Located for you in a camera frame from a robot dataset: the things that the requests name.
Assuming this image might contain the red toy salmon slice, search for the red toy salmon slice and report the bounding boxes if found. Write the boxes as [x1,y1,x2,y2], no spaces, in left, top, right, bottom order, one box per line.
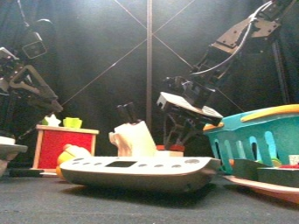
[155,144,187,152]

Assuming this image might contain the white toy rice block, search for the white toy rice block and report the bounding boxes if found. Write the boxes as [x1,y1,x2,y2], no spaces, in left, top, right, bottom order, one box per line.
[154,150,185,158]

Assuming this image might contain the white star block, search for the white star block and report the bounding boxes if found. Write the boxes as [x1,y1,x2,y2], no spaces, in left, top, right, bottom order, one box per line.
[42,114,63,128]

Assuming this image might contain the white toy knife block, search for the white toy knife block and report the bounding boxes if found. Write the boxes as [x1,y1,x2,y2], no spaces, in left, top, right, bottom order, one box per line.
[107,120,158,158]

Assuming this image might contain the grey white toy pan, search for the grey white toy pan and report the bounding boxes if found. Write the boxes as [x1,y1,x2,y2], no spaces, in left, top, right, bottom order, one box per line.
[0,136,30,178]

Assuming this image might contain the green shape block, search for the green shape block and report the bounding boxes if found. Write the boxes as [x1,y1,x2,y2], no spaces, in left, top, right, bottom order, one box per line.
[62,116,85,130]

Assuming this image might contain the red wooden shape sorter box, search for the red wooden shape sorter box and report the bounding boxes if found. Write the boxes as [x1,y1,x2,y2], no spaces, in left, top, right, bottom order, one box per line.
[31,124,101,173]

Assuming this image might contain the grey toy kitchen scale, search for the grey toy kitchen scale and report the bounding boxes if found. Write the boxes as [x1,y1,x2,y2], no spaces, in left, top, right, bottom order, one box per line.
[59,155,222,194]

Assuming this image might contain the yellow orange toy fruit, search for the yellow orange toy fruit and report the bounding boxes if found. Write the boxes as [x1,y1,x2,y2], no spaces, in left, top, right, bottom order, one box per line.
[55,143,94,180]

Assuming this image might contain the dark green box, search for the dark green box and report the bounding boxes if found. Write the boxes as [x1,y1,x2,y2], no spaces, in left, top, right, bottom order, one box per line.
[257,167,299,188]
[233,158,271,182]

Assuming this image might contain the green toy in basket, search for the green toy in basket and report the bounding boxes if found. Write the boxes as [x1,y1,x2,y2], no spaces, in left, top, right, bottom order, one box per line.
[270,157,283,168]

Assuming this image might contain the pink wooden tray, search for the pink wooden tray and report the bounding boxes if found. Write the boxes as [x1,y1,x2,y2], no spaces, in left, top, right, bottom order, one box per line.
[222,174,299,205]

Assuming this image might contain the white toy in basket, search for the white toy in basket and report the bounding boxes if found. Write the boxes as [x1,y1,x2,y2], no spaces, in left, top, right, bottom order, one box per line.
[287,154,299,166]

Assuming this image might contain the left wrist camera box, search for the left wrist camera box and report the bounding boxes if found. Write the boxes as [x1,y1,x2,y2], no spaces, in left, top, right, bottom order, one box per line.
[21,31,50,60]

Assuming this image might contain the black toy knife handle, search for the black toy knife handle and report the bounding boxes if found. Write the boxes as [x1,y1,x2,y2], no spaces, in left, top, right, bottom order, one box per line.
[117,104,134,125]
[126,101,143,123]

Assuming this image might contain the vertical metal frame pole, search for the vertical metal frame pole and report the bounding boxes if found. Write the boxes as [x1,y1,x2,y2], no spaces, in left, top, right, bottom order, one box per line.
[145,0,155,125]

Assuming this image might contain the teal basket with yellow handles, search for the teal basket with yellow handles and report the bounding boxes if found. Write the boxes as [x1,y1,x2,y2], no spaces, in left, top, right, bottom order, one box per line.
[202,103,299,176]

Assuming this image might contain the grey cable on right arm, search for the grey cable on right arm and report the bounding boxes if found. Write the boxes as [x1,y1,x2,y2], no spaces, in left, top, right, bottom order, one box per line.
[190,1,274,76]

